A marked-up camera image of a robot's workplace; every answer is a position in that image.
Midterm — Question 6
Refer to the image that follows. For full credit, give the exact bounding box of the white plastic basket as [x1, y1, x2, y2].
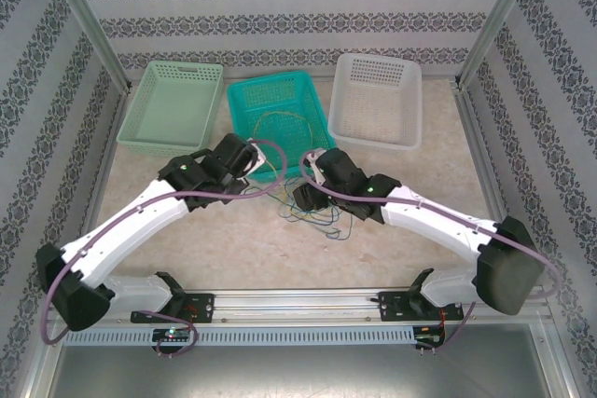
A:
[326, 52, 423, 152]

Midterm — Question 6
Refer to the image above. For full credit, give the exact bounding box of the grey metal front panel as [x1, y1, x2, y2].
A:
[27, 344, 575, 398]

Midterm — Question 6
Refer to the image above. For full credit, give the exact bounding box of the slotted grey cable duct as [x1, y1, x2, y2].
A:
[62, 326, 417, 347]

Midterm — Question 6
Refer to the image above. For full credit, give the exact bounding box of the aluminium frame post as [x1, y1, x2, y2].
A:
[39, 0, 132, 91]
[456, 0, 547, 89]

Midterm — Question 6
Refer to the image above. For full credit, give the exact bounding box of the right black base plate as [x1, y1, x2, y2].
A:
[378, 290, 464, 323]

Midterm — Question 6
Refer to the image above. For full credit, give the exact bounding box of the right aluminium floor beam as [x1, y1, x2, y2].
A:
[454, 80, 498, 222]

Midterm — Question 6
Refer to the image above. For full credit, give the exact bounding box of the left controller circuit board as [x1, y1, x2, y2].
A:
[152, 327, 193, 344]

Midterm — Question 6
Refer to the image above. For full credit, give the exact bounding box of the left aluminium frame post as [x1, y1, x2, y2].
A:
[39, 0, 132, 91]

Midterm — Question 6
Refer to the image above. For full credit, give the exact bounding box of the left aluminium floor beam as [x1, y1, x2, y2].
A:
[78, 88, 134, 243]

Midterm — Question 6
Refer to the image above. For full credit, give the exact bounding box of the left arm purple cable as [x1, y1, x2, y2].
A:
[40, 138, 288, 358]

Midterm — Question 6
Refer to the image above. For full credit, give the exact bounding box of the thin yellow wire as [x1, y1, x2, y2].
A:
[277, 183, 304, 213]
[251, 110, 313, 199]

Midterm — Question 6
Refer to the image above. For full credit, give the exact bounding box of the aluminium floor beam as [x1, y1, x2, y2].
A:
[454, 80, 498, 222]
[78, 88, 134, 243]

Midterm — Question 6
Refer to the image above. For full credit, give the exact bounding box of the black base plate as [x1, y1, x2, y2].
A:
[130, 293, 216, 324]
[378, 290, 464, 323]

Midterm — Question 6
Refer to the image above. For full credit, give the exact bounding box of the right aluminium frame post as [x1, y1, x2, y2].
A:
[456, 0, 547, 89]

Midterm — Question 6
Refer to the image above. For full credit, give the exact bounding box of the thin green wire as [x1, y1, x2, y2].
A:
[324, 211, 354, 241]

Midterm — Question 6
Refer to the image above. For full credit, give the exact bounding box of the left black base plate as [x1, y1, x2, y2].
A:
[130, 293, 216, 324]

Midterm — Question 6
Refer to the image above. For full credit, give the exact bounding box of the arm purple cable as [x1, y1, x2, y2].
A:
[40, 138, 288, 358]
[299, 150, 563, 355]

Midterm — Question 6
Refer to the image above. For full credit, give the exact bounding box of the aluminium mounting rail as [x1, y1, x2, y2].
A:
[44, 289, 554, 324]

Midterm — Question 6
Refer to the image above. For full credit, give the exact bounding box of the light green plastic basket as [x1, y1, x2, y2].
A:
[115, 61, 225, 160]

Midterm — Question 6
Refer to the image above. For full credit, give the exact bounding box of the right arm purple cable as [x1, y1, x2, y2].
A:
[299, 150, 563, 355]

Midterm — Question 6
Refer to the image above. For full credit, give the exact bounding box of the teal plastic basket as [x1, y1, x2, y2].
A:
[226, 71, 338, 184]

